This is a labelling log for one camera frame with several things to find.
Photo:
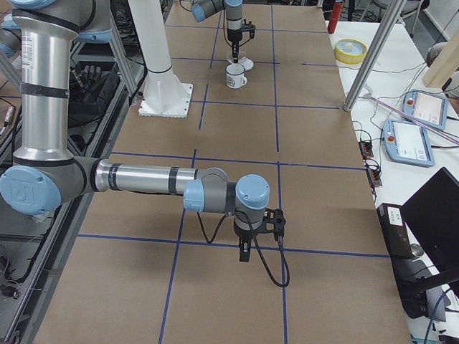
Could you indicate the lower orange connector board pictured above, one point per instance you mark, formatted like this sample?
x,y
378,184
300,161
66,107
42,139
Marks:
x,y
374,176

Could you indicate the upper teach pendant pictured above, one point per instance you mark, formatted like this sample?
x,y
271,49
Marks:
x,y
426,107

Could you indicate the yellow tape roll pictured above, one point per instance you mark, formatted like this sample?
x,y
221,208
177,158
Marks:
x,y
350,51

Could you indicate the teach pendant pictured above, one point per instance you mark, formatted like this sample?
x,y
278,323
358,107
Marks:
x,y
426,107
408,143

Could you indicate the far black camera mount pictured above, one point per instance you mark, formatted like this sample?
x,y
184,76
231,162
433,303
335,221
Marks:
x,y
248,27

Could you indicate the upper orange connector board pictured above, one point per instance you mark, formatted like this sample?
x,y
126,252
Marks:
x,y
365,147

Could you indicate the white plastic funnel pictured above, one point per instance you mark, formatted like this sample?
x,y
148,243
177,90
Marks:
x,y
248,64

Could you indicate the black computer box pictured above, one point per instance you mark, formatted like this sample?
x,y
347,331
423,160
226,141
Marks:
x,y
394,231

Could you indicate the white enamel mug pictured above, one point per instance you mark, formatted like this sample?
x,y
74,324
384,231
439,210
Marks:
x,y
235,76

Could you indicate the lower teach pendant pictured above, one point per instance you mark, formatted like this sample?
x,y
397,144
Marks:
x,y
408,143

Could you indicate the clear plastic funnel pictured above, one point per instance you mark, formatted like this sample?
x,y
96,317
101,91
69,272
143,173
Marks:
x,y
241,58

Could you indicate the black laptop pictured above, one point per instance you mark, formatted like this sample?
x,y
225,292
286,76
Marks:
x,y
431,213

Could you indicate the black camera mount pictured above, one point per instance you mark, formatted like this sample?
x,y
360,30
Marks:
x,y
273,222
248,27

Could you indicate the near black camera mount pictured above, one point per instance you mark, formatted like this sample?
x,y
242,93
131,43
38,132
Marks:
x,y
273,222

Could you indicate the red bottle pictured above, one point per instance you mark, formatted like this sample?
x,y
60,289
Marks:
x,y
335,15

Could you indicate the orange connector board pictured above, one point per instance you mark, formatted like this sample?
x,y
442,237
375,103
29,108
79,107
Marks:
x,y
374,176
365,147

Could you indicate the white pedestal column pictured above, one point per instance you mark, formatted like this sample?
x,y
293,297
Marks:
x,y
163,94

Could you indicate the aluminium frame post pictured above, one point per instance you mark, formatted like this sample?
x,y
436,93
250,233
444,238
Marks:
x,y
385,27

